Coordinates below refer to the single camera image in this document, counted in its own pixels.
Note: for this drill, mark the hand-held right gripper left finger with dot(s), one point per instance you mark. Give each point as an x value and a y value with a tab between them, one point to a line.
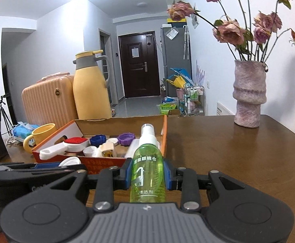
128	174

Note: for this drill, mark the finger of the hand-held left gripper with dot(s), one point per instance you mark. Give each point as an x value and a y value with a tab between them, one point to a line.
36	174
47	166

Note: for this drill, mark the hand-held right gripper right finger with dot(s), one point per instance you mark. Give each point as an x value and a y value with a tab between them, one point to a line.
168	174

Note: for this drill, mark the green spray bottle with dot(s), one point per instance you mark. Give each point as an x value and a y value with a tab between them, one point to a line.
147	172

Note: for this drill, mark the white ridged cap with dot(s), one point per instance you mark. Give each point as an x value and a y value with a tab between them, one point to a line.
70	160

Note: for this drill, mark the white plastic container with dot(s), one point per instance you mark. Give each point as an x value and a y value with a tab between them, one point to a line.
132	149

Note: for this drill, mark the white and yellow cube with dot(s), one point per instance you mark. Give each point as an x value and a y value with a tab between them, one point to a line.
107	148

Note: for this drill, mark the purple notched bottle cap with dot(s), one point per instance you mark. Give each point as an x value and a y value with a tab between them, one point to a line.
126	138

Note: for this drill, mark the blue notched bottle cap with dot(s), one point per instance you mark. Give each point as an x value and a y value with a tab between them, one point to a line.
98	140

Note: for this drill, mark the printed cardboard box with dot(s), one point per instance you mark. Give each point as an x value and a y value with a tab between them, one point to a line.
117	126

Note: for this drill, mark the yellow mug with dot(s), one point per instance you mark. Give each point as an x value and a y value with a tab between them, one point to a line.
45	134

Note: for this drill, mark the blue tissue packet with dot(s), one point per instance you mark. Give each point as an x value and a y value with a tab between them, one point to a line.
21	131

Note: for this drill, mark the small brown cardboard box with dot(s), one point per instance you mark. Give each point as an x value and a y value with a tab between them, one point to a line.
174	113

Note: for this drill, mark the green printed bag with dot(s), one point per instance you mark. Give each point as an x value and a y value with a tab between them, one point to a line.
167	109

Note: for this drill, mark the black tripod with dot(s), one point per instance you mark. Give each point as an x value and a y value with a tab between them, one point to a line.
3	116

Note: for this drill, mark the peach ribbed suitcase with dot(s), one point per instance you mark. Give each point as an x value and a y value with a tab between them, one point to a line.
48	98

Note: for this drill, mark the pink bucket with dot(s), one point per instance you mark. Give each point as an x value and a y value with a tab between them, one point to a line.
180	92

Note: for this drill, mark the white flat board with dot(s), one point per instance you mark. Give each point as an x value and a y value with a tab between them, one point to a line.
223	110

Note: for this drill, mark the yellow thermos jug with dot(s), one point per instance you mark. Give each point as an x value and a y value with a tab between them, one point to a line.
91	93

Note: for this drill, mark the yellow watering can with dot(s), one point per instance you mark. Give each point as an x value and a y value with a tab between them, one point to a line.
177	82

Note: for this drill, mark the dark brown entrance door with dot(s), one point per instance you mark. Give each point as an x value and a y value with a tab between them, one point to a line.
137	76

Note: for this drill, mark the purple decorative grass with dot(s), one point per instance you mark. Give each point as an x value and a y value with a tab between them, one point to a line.
200	74

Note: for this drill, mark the pink textured vase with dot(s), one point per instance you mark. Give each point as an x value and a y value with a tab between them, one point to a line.
249	93

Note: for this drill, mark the grey refrigerator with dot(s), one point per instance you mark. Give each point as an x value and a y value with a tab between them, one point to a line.
172	55

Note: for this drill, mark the folded pale umbrella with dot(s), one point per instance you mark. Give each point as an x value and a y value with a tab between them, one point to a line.
186	43

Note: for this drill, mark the grey interior door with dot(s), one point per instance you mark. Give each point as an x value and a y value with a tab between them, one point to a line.
104	43

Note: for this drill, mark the clear plastic pouch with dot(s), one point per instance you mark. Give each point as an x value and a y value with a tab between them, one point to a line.
172	33

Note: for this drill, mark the yellow and black box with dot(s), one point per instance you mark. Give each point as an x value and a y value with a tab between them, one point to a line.
181	23

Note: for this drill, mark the dried pink rose bouquet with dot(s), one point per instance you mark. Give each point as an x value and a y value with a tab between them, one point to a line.
228	31

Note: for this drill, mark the white wall socket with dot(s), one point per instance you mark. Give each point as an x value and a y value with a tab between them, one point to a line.
208	84

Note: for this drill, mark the wall paper notice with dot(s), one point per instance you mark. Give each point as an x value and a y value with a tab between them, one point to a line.
195	21

